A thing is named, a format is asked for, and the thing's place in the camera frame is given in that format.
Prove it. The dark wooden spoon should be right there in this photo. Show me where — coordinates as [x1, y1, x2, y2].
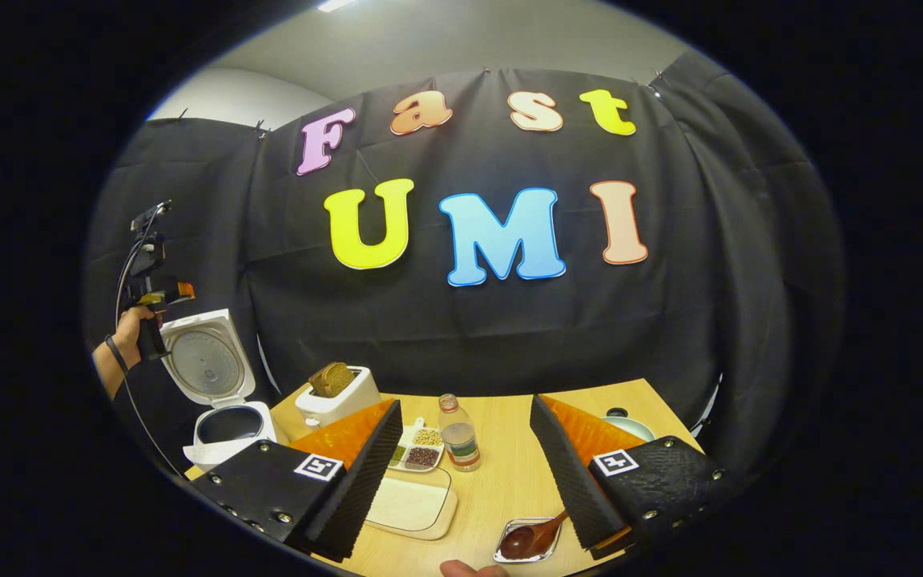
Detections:
[499, 510, 569, 560]

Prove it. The white rice cooker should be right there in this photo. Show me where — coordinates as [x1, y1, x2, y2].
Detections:
[159, 309, 279, 473]

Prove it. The cream tray with clear lid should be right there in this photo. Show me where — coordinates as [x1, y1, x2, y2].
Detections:
[365, 468, 459, 541]

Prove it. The pale green plate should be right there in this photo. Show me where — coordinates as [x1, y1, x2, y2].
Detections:
[601, 407, 657, 444]

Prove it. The black cable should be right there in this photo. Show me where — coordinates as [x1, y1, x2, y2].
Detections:
[113, 203, 186, 482]

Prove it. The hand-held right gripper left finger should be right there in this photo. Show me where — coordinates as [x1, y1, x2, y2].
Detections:
[189, 399, 403, 563]

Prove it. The white toaster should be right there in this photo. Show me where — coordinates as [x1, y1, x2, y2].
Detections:
[294, 365, 383, 430]

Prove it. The white divided dish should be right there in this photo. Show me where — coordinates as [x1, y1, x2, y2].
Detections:
[387, 418, 445, 474]

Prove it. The clear plastic bottle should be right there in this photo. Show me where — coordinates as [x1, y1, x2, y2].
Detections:
[438, 393, 482, 473]

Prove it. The black backdrop cloth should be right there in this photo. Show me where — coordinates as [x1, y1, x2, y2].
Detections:
[85, 50, 844, 482]

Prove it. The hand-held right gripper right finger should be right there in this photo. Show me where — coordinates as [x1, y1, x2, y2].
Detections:
[529, 394, 726, 560]

